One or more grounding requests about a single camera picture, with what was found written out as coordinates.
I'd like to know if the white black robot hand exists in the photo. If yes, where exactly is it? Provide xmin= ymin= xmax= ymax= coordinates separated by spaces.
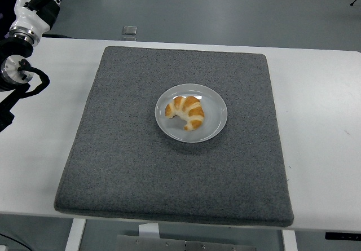
xmin=10 ymin=0 xmax=73 ymax=36

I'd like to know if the golden croissant bread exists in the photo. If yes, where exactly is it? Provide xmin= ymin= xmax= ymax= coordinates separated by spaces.
xmin=165 ymin=95 xmax=205 ymax=131

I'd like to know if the round grey plate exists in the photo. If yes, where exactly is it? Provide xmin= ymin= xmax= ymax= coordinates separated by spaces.
xmin=154 ymin=83 xmax=228 ymax=143

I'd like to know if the grey felt mat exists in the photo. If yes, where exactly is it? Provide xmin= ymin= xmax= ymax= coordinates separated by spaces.
xmin=53 ymin=46 xmax=294 ymax=228

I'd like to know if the white table leg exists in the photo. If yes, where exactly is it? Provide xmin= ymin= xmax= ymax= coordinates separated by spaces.
xmin=281 ymin=230 xmax=298 ymax=251
xmin=64 ymin=218 xmax=87 ymax=251

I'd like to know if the white label under table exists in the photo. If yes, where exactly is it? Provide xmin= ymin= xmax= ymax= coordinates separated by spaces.
xmin=138 ymin=222 xmax=161 ymax=239

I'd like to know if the black table control panel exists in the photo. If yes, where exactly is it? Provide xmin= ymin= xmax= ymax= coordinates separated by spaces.
xmin=324 ymin=231 xmax=361 ymax=240

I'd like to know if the black floor cable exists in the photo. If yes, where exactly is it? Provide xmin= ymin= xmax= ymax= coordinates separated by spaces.
xmin=0 ymin=232 xmax=32 ymax=251

